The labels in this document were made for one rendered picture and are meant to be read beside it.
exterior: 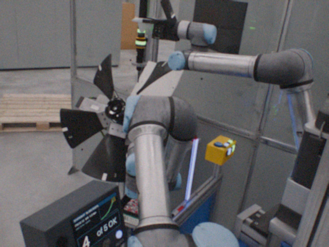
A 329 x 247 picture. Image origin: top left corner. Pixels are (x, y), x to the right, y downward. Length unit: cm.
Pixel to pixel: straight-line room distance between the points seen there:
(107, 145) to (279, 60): 90
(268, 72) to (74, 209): 72
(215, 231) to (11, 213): 232
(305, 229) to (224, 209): 165
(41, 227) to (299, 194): 64
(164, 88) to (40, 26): 517
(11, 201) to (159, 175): 235
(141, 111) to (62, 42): 611
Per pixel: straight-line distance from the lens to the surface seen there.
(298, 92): 125
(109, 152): 161
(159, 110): 96
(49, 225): 86
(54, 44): 698
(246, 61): 116
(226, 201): 242
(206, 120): 223
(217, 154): 169
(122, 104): 163
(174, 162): 116
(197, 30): 138
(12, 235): 278
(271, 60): 113
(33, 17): 683
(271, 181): 221
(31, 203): 305
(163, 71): 162
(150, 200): 84
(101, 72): 187
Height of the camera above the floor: 181
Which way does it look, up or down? 23 degrees down
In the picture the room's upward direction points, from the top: 6 degrees clockwise
